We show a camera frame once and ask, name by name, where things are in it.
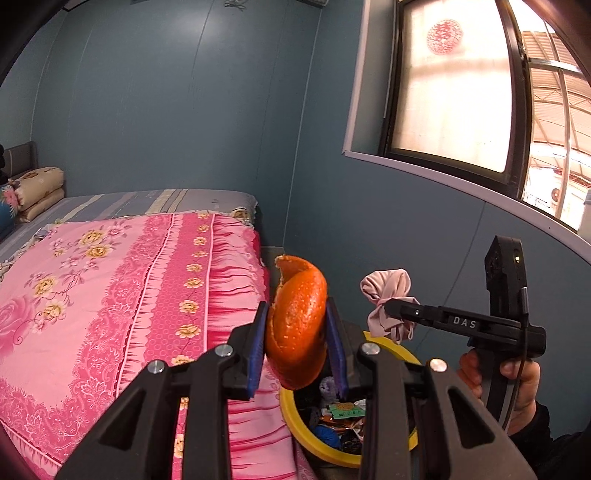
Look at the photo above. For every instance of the person's right forearm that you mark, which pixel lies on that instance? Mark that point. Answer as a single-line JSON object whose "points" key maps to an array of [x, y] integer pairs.
{"points": [[558, 447]]}

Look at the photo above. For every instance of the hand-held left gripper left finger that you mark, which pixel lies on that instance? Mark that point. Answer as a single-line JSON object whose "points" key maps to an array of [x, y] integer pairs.
{"points": [[256, 350]]}

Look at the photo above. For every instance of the pale pink cloth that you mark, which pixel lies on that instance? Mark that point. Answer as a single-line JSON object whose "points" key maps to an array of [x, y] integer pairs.
{"points": [[383, 284]]}

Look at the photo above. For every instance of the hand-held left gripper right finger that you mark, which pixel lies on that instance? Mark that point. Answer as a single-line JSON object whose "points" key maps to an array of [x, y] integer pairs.
{"points": [[336, 350]]}

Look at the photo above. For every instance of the grey padded headboard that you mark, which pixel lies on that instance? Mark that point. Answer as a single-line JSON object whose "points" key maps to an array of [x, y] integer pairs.
{"points": [[21, 159]]}

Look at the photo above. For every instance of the person's right hand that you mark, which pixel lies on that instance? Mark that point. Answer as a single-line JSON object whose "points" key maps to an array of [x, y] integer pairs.
{"points": [[526, 387]]}

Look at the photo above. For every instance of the beige floral folded quilt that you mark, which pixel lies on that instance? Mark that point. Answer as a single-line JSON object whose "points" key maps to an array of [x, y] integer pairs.
{"points": [[41, 184]]}

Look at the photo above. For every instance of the pink floral bedsheet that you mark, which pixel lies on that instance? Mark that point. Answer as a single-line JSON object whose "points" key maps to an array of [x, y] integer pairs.
{"points": [[92, 323]]}

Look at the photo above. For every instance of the black bin with yellow rim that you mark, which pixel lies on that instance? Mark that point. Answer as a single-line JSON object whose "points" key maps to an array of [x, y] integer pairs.
{"points": [[287, 408]]}

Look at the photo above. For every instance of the green packet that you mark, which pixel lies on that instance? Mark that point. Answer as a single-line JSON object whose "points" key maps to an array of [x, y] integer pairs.
{"points": [[344, 410]]}

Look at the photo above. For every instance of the window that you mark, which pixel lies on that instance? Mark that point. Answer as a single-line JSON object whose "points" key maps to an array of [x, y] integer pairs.
{"points": [[452, 92]]}

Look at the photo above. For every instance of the orange peel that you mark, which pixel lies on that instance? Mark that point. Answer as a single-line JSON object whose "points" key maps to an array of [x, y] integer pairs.
{"points": [[295, 323]]}

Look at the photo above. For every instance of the orange snack wrapper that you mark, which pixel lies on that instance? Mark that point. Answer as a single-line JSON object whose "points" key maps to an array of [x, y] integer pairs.
{"points": [[330, 419]]}

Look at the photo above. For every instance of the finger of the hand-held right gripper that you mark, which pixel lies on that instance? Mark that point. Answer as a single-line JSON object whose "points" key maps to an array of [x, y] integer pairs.
{"points": [[415, 311]]}

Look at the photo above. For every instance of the red paper window decal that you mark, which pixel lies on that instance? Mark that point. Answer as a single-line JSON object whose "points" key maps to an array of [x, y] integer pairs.
{"points": [[445, 38]]}

